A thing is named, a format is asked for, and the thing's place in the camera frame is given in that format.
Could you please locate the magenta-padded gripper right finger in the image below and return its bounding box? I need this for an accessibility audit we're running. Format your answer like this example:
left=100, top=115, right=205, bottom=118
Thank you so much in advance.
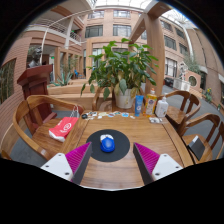
left=132, top=142, right=184, bottom=186

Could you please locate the green plant in white pot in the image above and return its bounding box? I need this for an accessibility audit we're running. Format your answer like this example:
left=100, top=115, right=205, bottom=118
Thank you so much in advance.
left=80, top=37, right=160, bottom=110

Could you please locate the blue tube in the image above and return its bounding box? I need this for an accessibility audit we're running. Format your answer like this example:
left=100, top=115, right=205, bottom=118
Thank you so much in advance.
left=134, top=94, right=145, bottom=118

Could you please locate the red paper bag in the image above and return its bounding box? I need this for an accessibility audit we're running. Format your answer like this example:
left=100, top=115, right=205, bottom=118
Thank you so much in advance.
left=48, top=105, right=80, bottom=143

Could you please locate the wooden armchair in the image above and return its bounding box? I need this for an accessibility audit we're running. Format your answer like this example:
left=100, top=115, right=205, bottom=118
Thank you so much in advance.
left=158, top=89, right=202, bottom=131
left=179, top=112, right=224, bottom=164
left=91, top=87, right=114, bottom=113
left=12, top=94, right=86, bottom=161

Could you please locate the white pump bottle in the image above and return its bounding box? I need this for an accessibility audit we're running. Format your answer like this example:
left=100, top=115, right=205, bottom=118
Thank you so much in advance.
left=154, top=95, right=170, bottom=119

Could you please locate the dark bust statue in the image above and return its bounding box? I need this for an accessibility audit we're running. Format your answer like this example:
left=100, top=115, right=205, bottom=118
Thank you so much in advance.
left=27, top=46, right=44, bottom=69

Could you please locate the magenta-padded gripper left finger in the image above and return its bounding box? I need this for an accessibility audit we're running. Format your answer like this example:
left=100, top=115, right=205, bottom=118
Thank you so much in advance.
left=40, top=141, right=94, bottom=186

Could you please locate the yellow liquid bottle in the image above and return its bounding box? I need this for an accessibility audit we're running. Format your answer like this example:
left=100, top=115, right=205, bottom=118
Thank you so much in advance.
left=143, top=87, right=158, bottom=118

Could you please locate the black round mouse pad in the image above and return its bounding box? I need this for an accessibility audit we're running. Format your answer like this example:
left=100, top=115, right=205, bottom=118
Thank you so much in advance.
left=85, top=128, right=131, bottom=163

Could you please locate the yellow flowering plant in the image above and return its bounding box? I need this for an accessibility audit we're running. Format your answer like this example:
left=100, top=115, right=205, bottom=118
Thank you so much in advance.
left=203, top=87, right=213, bottom=103

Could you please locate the spiky agave plant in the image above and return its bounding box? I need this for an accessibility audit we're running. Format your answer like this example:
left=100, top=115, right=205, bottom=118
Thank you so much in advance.
left=53, top=71, right=74, bottom=87

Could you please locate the blue and white computer mouse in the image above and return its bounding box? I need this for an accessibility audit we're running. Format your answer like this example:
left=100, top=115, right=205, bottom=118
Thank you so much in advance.
left=99, top=133, right=116, bottom=154

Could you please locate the dark red wooden pedestal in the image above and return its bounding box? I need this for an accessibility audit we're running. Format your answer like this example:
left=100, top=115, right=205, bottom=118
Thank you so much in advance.
left=16, top=64, right=58, bottom=134

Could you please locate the black flat box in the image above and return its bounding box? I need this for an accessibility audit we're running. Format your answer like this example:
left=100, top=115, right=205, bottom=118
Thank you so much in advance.
left=187, top=134, right=206, bottom=162

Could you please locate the small white packet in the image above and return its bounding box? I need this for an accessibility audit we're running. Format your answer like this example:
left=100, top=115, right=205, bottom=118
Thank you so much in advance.
left=148, top=116, right=164, bottom=124

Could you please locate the white outdoor statue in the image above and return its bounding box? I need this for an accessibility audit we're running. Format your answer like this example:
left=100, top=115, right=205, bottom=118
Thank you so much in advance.
left=178, top=61, right=189, bottom=81

